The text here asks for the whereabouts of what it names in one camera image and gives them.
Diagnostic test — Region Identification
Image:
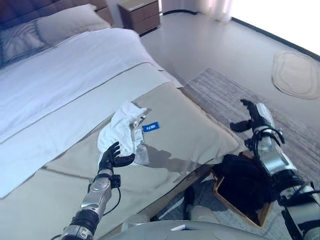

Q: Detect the beige pillow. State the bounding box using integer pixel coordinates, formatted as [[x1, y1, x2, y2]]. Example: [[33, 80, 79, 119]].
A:
[[34, 3, 111, 46]]

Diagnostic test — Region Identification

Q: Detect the dark window floor frame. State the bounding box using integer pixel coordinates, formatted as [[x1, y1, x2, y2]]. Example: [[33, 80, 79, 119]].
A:
[[231, 16, 320, 57]]

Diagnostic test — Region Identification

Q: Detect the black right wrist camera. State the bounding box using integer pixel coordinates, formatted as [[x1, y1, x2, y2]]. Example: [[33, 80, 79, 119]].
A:
[[244, 138, 256, 151]]

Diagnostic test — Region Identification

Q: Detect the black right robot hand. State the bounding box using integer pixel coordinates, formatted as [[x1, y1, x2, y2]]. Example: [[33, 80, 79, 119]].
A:
[[229, 98, 275, 133]]

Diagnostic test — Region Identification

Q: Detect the grey striped rug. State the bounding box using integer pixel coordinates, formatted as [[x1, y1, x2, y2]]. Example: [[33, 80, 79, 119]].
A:
[[149, 66, 320, 240]]

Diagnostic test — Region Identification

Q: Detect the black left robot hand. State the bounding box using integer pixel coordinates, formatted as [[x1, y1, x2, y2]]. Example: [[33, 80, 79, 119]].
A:
[[97, 141, 136, 176]]

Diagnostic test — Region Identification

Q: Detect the white garment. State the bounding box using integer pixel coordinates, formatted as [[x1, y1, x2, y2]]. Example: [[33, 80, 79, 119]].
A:
[[96, 100, 151, 167]]

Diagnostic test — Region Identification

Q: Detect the beige upholstered bed frame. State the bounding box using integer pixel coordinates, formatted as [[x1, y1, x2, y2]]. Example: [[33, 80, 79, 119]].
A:
[[134, 162, 221, 221]]

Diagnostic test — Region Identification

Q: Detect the silver robot torso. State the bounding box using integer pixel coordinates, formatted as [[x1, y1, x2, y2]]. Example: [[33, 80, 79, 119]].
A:
[[92, 219, 276, 240]]

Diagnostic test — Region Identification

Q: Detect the patterned grey cushion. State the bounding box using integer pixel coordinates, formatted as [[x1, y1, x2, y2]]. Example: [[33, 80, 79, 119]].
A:
[[0, 19, 47, 71]]

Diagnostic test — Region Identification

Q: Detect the blue tag card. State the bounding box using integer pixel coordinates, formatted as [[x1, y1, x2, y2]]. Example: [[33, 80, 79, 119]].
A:
[[141, 121, 161, 133]]

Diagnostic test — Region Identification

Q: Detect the brown wooden nightstand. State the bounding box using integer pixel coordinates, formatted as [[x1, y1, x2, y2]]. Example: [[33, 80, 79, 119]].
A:
[[117, 0, 161, 37]]

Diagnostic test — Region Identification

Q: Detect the silver left robot leg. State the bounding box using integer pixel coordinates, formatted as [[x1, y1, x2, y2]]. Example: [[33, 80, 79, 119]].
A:
[[129, 213, 153, 226]]

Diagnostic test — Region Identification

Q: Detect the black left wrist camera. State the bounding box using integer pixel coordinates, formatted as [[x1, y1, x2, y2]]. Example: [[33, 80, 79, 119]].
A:
[[111, 174, 122, 188]]

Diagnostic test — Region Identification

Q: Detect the black robot foot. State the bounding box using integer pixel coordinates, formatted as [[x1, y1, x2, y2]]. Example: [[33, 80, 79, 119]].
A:
[[183, 186, 196, 221]]

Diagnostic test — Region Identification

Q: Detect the small oval beige rug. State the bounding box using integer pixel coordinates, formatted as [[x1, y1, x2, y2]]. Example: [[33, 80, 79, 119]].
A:
[[271, 49, 320, 101]]

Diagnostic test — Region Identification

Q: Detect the pale piped bed blanket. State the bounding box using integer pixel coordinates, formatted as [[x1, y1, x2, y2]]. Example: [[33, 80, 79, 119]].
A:
[[0, 61, 185, 201]]

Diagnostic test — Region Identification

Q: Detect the beige bed cover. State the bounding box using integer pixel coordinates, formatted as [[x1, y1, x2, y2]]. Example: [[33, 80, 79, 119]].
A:
[[0, 83, 241, 240]]

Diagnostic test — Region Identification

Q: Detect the silver robot leg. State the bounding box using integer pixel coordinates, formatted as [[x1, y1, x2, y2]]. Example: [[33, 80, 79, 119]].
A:
[[129, 213, 153, 226], [188, 204, 216, 222]]

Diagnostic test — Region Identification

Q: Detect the white duvet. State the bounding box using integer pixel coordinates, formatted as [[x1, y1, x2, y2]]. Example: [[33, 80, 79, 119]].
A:
[[0, 27, 161, 145]]

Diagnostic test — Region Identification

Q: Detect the tufted upholstered headboard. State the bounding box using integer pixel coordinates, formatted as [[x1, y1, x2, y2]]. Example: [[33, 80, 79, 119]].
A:
[[0, 0, 115, 28]]

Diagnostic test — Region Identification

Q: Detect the sheer white curtain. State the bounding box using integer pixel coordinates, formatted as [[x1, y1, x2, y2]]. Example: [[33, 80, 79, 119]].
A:
[[194, 0, 235, 25]]

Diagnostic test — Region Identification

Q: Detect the brown wicker basket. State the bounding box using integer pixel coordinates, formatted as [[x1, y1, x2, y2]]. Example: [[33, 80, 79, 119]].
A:
[[211, 149, 273, 229]]

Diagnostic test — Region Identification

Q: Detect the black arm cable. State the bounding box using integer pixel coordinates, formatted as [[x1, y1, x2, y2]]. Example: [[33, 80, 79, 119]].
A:
[[103, 186, 122, 218], [246, 126, 286, 163]]

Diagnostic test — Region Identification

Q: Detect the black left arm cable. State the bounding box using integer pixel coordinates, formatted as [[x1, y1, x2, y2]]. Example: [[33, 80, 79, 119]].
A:
[[103, 186, 122, 218]]

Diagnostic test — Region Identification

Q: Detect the black garment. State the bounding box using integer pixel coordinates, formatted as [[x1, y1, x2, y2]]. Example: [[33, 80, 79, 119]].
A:
[[212, 153, 278, 226]]

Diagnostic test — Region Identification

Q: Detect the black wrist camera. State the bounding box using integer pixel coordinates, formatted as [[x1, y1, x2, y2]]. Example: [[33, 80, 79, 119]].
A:
[[111, 174, 122, 188], [244, 138, 256, 151]]

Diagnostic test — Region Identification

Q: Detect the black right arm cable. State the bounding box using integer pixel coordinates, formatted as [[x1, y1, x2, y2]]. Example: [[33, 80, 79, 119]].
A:
[[246, 126, 286, 163]]

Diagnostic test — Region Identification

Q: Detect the silver right robot leg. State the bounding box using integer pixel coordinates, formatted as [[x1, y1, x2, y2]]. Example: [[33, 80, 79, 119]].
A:
[[188, 204, 216, 222]]

